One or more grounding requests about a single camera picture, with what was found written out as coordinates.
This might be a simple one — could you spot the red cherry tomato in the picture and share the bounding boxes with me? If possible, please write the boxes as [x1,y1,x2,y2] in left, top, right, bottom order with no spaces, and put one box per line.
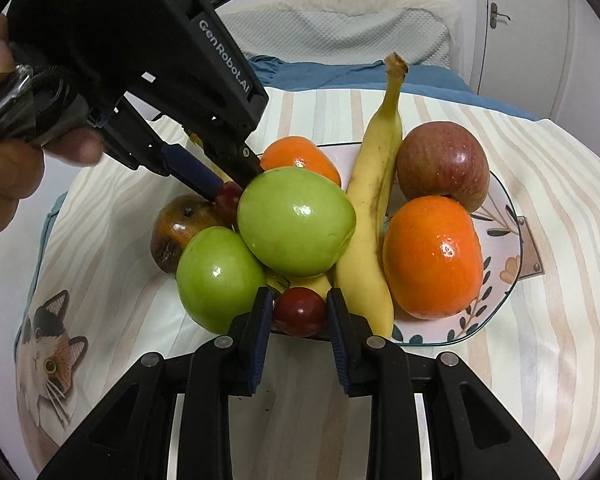
[273,287,326,338]
[214,181,242,228]

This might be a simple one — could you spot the orange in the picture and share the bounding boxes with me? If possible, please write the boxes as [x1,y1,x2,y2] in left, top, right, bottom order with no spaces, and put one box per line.
[260,136,341,186]
[382,196,483,320]

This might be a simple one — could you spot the bruised brown red apple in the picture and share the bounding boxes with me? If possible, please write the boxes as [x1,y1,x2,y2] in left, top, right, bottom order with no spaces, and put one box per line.
[150,193,227,274]

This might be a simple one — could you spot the green apple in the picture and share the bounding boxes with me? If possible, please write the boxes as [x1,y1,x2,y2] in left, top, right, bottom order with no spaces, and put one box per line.
[175,226,266,335]
[237,167,356,278]

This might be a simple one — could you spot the small yellow banana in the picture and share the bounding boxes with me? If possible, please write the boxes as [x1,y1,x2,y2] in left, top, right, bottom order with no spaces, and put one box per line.
[185,129,332,299]

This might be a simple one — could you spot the long yellow banana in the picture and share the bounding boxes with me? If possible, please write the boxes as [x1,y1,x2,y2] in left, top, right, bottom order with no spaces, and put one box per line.
[335,52,408,338]

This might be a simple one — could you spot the left hand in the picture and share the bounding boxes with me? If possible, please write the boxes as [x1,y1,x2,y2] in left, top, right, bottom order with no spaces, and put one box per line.
[0,14,104,234]

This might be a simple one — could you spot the striped cream blanket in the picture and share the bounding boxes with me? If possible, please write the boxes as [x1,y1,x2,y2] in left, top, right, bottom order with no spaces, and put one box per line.
[16,94,600,479]

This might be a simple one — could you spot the grey quilted pillow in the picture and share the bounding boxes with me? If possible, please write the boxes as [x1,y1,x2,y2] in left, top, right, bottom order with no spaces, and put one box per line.
[221,0,462,73]

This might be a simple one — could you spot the floral white oval plate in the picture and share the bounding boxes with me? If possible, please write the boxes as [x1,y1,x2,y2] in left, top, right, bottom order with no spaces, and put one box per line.
[319,142,524,348]

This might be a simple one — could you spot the white door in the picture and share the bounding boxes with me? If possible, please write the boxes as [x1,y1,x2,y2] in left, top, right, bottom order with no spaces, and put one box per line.
[470,0,574,119]

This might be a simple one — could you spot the metal door handle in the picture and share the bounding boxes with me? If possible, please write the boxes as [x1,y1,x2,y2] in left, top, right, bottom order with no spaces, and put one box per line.
[489,1,512,29]

